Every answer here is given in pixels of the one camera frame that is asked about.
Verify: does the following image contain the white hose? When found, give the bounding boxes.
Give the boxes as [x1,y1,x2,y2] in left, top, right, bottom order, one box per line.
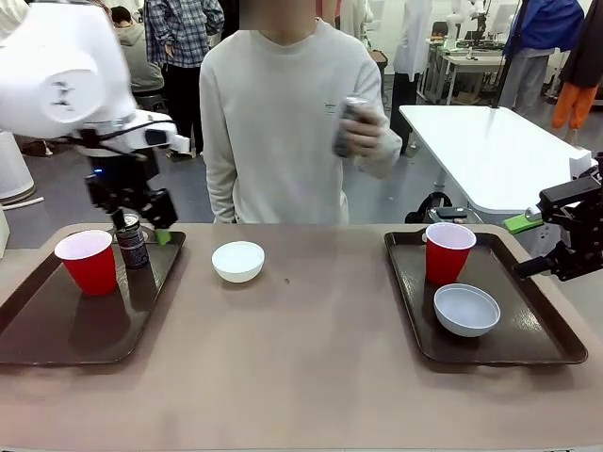
[0,196,46,209]

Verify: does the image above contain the person in cream sweatshirt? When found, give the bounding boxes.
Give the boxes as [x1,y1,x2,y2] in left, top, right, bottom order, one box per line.
[199,16,404,226]

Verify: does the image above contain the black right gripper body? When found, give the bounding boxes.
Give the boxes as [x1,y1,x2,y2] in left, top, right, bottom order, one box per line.
[559,196,603,253]

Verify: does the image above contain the seated person in grey hoodie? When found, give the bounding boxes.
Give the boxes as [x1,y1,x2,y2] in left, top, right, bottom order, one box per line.
[111,6,165,93]

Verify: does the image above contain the white lab desk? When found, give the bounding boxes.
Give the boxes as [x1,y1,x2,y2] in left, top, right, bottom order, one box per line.
[425,39,509,105]

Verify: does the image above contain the red plastic cup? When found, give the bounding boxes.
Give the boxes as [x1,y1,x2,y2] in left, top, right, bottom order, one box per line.
[424,222,478,285]
[54,229,119,297]

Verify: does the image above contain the dark brown serving tray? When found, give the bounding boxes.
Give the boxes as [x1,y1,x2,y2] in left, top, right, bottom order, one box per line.
[0,230,187,367]
[383,227,589,366]

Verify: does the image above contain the black wheeled base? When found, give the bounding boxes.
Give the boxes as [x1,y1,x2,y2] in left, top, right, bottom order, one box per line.
[403,191,484,225]

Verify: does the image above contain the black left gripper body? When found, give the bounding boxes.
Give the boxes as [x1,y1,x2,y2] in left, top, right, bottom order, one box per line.
[84,153,179,231]

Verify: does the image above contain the person in orange trousers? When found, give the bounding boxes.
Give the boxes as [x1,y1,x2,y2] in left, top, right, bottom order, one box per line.
[550,0,603,132]

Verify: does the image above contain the person's left forearm cream sleeve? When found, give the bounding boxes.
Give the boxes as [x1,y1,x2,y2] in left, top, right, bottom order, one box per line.
[352,120,404,181]

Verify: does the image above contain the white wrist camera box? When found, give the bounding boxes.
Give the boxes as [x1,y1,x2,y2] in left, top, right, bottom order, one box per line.
[143,122,192,155]

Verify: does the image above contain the large white table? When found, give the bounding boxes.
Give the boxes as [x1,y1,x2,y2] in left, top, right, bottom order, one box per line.
[399,104,593,214]

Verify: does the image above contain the white round pedestal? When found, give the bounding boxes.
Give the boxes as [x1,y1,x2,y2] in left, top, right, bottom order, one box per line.
[0,130,37,202]

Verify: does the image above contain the black vertical pole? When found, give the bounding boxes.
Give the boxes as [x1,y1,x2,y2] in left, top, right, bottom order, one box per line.
[489,0,525,110]

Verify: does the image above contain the silver-top dark drink can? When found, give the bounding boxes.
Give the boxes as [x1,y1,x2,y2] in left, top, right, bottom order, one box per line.
[332,96,369,156]
[114,212,151,271]

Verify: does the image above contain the person's left hand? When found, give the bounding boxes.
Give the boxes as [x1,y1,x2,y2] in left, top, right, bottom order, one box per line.
[336,105,383,160]

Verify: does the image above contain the person in white coat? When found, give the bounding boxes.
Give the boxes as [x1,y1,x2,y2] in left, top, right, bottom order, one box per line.
[391,0,433,142]

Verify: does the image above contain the person in plaid shirt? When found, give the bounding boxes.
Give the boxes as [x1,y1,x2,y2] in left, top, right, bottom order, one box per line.
[144,0,226,156]

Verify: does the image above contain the pale grey plastic bowl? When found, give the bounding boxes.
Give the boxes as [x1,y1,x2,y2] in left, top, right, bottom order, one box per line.
[433,282,501,338]

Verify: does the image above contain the white plastic bowl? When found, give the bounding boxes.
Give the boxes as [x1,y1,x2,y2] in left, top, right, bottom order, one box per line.
[211,240,266,284]

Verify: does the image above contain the person's right forearm cream sleeve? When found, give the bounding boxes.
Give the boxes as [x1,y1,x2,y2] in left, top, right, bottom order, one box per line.
[205,154,237,225]

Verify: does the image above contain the person in blue jacket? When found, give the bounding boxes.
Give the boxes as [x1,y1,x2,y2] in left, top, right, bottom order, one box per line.
[499,0,586,117]

